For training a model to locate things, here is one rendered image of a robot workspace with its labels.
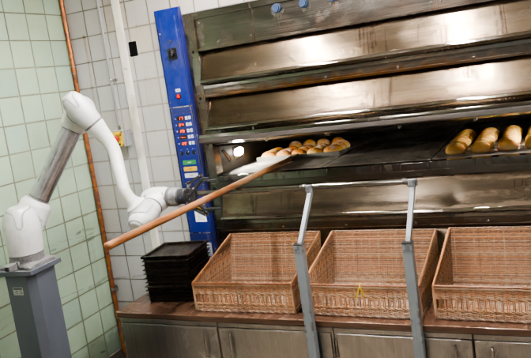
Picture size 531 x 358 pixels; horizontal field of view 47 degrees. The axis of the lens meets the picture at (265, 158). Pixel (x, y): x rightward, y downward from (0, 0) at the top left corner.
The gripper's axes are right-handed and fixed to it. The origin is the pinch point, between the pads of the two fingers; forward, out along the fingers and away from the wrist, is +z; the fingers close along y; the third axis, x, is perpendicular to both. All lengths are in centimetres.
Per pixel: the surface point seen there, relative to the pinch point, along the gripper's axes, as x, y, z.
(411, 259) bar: 3, 31, 88
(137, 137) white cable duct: -54, -26, -80
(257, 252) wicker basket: -50, 44, -10
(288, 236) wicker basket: -52, 36, 9
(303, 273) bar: 4, 37, 40
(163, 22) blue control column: -53, -89, -49
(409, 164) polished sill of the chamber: -57, 2, 78
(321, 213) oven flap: -52, 24, 31
